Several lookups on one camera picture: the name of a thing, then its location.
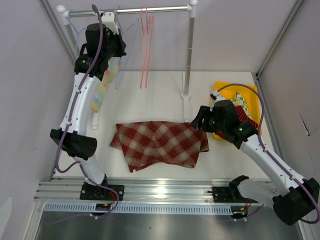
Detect red plaid cloth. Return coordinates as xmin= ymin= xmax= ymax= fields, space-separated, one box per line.
xmin=110 ymin=121 xmax=210 ymax=173

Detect blue wire hanger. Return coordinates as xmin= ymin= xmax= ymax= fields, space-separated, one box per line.
xmin=115 ymin=17 xmax=140 ymax=89
xmin=67 ymin=9 xmax=86 ymax=59

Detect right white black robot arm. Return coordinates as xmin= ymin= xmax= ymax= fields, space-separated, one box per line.
xmin=191 ymin=100 xmax=320 ymax=226

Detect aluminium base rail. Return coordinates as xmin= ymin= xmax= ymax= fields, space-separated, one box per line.
xmin=33 ymin=176 xmax=278 ymax=208

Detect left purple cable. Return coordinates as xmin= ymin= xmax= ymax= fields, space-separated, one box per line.
xmin=54 ymin=4 xmax=103 ymax=174

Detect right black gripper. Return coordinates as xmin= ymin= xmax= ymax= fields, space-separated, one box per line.
xmin=190 ymin=105 xmax=227 ymax=133

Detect white slotted cable duct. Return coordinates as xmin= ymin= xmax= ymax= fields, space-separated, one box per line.
xmin=44 ymin=202 xmax=233 ymax=216

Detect red polka dot cloth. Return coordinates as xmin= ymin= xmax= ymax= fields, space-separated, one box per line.
xmin=212 ymin=105 xmax=259 ymax=140

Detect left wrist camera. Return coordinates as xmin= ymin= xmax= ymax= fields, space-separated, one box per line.
xmin=101 ymin=12 xmax=119 ymax=35

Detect pink wire hanger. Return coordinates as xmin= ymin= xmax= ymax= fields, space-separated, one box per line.
xmin=140 ymin=7 xmax=154 ymax=89
xmin=139 ymin=6 xmax=152 ymax=89

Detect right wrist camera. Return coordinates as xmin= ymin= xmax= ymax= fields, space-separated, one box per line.
xmin=210 ymin=90 xmax=226 ymax=106

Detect white metal clothes rack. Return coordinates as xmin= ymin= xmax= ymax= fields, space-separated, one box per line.
xmin=56 ymin=0 xmax=198 ymax=123

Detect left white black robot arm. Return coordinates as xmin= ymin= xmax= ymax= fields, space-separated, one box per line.
xmin=50 ymin=23 xmax=126 ymax=200

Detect floral pastel skirt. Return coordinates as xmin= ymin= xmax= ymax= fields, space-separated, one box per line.
xmin=91 ymin=57 xmax=121 ymax=113

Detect yellow plastic tray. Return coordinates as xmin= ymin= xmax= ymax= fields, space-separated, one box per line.
xmin=214 ymin=81 xmax=265 ymax=139

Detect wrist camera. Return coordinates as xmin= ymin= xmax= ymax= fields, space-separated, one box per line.
xmin=210 ymin=90 xmax=226 ymax=106
xmin=101 ymin=12 xmax=119 ymax=35

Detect green leaf print cloth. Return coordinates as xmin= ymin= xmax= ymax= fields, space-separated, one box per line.
xmin=232 ymin=92 xmax=252 ymax=119

